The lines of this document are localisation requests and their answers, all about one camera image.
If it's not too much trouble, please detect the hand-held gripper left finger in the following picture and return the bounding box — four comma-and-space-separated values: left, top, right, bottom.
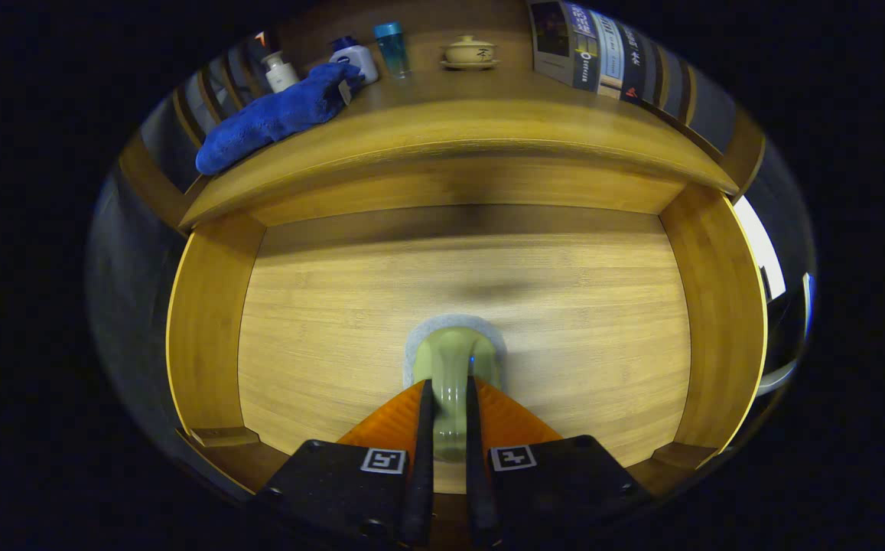
251, 377, 437, 550

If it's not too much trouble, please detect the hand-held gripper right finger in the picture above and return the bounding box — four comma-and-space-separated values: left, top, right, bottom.
464, 373, 656, 550

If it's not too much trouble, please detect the green handled cleaning brush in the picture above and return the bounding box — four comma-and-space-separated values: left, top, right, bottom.
402, 314, 507, 464

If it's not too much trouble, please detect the wooden drawer with black knob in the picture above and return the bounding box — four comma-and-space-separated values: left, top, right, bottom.
165, 182, 768, 506

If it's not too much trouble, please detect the wooden cabinet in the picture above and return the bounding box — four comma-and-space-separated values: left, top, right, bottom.
117, 0, 768, 238

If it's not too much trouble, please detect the wooden countertop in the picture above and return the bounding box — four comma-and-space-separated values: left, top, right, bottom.
180, 54, 740, 230

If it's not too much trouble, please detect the blue towel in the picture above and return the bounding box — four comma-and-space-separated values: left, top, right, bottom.
196, 62, 365, 176

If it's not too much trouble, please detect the white lotion bottle blue cap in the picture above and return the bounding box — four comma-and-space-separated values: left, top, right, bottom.
329, 36, 379, 85

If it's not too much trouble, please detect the white pump bottle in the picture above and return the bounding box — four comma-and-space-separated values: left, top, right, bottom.
261, 51, 301, 94

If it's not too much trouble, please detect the beige lidded teacup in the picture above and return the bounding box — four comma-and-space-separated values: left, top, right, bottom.
441, 34, 501, 71

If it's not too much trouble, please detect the clear blue bottle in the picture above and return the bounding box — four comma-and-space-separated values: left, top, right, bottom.
373, 21, 412, 80

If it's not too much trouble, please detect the black spine book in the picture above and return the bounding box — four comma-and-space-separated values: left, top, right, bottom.
620, 19, 648, 106

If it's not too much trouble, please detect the white spine book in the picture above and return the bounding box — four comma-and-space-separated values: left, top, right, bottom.
591, 9, 626, 99

